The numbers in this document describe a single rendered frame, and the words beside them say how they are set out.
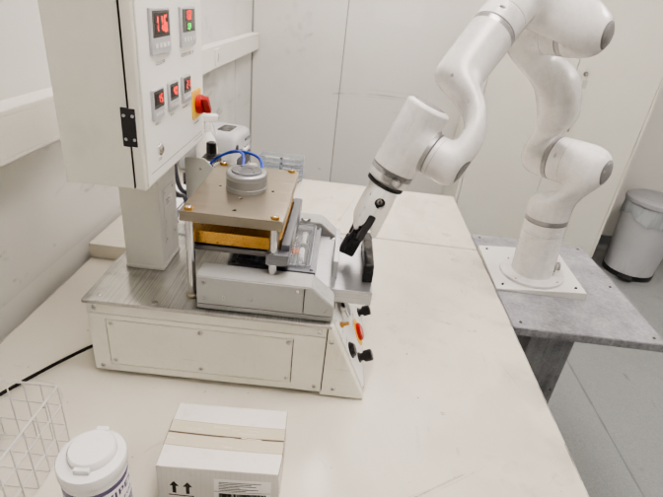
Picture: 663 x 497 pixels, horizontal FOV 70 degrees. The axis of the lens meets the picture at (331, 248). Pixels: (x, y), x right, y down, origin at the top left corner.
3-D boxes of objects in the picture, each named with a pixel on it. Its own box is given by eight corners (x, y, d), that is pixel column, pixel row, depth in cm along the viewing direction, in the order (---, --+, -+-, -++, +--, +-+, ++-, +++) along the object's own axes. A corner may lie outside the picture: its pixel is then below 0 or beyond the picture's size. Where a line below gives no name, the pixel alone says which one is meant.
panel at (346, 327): (362, 391, 97) (332, 320, 89) (360, 308, 123) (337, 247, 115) (372, 390, 96) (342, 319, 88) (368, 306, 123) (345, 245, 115)
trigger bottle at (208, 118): (197, 182, 177) (194, 115, 165) (195, 175, 184) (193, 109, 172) (221, 182, 180) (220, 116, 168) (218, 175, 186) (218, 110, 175)
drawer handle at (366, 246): (361, 282, 93) (364, 264, 91) (360, 247, 107) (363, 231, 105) (371, 283, 93) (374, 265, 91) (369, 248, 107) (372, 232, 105)
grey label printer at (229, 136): (177, 170, 187) (175, 127, 179) (197, 156, 204) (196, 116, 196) (237, 179, 184) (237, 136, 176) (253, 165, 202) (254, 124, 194)
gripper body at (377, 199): (407, 195, 87) (379, 244, 92) (403, 177, 96) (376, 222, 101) (372, 177, 86) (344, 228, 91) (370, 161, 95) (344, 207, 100)
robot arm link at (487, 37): (541, 73, 91) (448, 197, 88) (470, 35, 95) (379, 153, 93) (554, 43, 82) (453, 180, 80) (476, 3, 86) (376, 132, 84)
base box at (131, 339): (97, 372, 95) (84, 301, 87) (163, 275, 128) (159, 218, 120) (362, 400, 95) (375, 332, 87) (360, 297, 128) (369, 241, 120)
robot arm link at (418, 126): (421, 179, 92) (384, 155, 95) (459, 118, 87) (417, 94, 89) (408, 184, 85) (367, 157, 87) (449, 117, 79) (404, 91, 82)
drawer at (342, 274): (218, 292, 92) (218, 257, 88) (242, 241, 111) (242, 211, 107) (369, 309, 92) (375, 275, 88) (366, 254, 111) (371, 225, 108)
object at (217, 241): (188, 248, 88) (186, 201, 84) (219, 203, 108) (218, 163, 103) (280, 258, 88) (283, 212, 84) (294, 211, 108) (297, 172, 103)
